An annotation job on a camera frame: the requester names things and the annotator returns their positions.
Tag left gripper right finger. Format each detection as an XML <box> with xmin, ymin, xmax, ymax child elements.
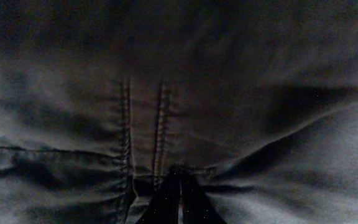
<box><xmin>181</xmin><ymin>172</ymin><xmax>226</xmax><ymax>224</ymax></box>

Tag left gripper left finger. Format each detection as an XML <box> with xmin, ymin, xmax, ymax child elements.
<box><xmin>136</xmin><ymin>167</ymin><xmax>181</xmax><ymax>224</ymax></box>

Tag blue denim shorts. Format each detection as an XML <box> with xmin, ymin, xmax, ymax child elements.
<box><xmin>0</xmin><ymin>1</ymin><xmax>358</xmax><ymax>223</ymax></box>

